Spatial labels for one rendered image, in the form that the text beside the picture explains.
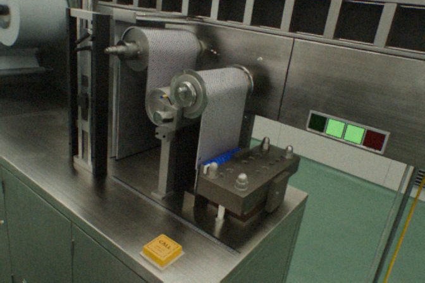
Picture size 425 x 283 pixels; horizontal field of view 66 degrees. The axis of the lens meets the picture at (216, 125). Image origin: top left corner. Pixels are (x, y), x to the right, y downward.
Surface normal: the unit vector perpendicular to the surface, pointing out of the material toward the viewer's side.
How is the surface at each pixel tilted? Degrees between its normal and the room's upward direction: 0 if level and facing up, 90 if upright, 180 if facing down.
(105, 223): 0
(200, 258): 0
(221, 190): 90
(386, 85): 90
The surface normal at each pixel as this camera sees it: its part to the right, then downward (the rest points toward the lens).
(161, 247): 0.13, -0.93
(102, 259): -0.59, 0.20
